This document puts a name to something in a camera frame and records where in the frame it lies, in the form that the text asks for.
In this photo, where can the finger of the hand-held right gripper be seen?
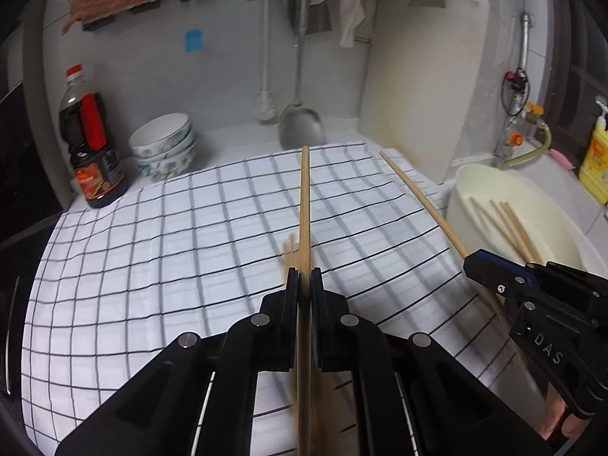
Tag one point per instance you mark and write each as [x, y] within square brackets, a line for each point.
[489, 275]
[515, 266]

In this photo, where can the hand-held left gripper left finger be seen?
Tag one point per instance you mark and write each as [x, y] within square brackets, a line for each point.
[289, 304]

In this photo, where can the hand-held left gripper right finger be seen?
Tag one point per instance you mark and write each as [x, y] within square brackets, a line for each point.
[319, 304]

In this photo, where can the pile of wooden chopsticks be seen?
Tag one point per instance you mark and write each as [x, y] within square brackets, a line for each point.
[515, 232]

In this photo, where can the single wooden chopstick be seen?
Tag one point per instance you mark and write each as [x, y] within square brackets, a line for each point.
[418, 199]
[305, 199]
[289, 256]

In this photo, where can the cream plastic basin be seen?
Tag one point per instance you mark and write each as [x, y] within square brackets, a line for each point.
[560, 228]

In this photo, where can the person's right hand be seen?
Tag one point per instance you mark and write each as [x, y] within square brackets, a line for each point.
[565, 413]

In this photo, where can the pink soap dish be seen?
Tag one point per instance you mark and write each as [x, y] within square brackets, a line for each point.
[561, 159]

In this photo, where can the orange knob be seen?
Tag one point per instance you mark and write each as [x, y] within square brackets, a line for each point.
[516, 139]

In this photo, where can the yellow detergent bottle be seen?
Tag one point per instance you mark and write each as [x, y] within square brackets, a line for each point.
[596, 161]

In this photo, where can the white black checkered cloth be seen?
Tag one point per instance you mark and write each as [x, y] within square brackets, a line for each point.
[166, 247]

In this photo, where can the metal ladle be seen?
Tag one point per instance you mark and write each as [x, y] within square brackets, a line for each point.
[304, 126]

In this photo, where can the white cutting board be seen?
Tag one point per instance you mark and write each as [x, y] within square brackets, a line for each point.
[427, 80]

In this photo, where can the metal water pipe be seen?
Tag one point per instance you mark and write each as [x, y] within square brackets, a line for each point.
[525, 42]

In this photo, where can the dark sauce bottle red cap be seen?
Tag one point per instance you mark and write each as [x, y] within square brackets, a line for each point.
[95, 171]

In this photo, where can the steel cleaver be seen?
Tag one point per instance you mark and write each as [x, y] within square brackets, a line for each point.
[320, 21]

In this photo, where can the beige hanging cloth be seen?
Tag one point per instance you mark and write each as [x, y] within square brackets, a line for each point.
[349, 4]

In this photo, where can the dark window frame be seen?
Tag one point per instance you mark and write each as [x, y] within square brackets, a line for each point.
[579, 57]

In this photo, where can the blue wall sticker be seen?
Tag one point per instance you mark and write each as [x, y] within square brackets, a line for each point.
[193, 41]

